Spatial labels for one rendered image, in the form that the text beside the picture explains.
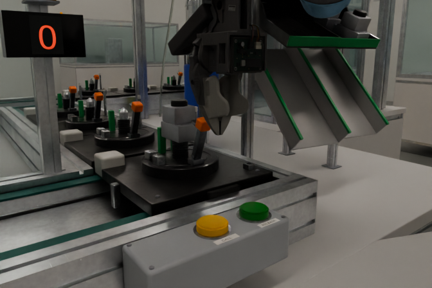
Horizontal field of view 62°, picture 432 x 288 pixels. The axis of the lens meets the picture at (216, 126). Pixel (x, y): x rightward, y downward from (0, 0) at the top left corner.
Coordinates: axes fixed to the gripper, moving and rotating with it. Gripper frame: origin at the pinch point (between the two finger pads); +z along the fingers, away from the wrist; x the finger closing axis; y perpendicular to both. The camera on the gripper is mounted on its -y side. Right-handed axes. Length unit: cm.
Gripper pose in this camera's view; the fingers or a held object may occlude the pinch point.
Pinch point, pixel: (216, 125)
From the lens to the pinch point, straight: 55.9
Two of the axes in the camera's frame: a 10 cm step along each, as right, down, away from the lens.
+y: 6.0, 1.6, -7.8
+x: 8.0, -1.2, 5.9
